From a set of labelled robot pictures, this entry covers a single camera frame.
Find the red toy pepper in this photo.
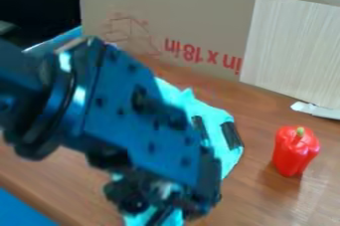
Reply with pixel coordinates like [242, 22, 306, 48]
[270, 125, 322, 178]

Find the cyan cloth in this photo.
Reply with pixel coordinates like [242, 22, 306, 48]
[109, 77, 247, 226]

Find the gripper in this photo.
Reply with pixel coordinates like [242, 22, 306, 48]
[53, 35, 225, 223]

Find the cardboard box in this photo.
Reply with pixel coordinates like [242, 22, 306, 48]
[78, 0, 340, 83]

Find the white board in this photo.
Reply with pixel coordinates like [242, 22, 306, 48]
[238, 0, 340, 111]

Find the white paper scrap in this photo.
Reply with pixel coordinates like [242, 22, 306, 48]
[289, 101, 340, 120]

